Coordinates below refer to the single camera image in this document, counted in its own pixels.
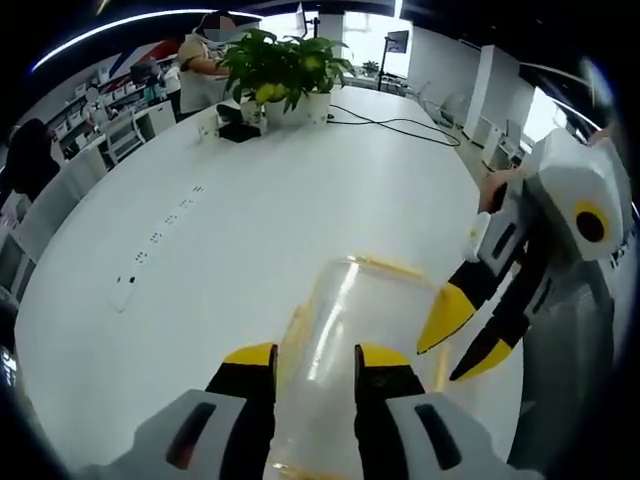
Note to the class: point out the monitor on black stand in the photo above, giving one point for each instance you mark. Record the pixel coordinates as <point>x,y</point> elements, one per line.
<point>397,40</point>

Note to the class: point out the black desktop device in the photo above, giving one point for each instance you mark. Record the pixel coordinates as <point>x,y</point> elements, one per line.
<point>237,131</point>

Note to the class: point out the black tripod stand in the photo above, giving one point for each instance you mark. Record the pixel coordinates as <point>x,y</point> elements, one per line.
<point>306,20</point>

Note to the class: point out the white desktop socket box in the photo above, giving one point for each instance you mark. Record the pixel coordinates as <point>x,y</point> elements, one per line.
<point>208,129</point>

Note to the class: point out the clear plastic buckle container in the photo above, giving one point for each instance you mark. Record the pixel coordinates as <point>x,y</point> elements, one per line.
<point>325,320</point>

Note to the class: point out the white office chair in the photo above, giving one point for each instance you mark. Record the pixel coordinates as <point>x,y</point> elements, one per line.
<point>122,137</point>

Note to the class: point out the small yellow-green potted plant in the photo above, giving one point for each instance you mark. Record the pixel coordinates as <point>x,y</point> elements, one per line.
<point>252,75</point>

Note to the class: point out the ceiling light strip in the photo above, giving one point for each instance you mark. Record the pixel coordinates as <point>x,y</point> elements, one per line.
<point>125,27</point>

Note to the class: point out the person's right hand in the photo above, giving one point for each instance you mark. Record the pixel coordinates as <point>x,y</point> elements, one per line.
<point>495,187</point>

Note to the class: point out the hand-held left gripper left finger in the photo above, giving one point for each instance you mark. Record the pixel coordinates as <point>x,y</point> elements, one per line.
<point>190,440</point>

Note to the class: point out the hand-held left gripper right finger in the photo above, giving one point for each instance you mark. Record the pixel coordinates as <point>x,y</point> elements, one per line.
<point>425,440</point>

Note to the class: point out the grey office chair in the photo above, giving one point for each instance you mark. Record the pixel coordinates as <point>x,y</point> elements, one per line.
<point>565,350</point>

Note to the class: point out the white power strip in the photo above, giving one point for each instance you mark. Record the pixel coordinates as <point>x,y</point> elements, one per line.
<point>125,295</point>

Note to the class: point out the large green potted plant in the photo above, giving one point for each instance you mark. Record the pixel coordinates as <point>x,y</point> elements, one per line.
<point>300,60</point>

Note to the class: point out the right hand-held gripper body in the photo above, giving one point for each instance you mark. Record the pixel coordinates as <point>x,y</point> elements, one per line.
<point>570,190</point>

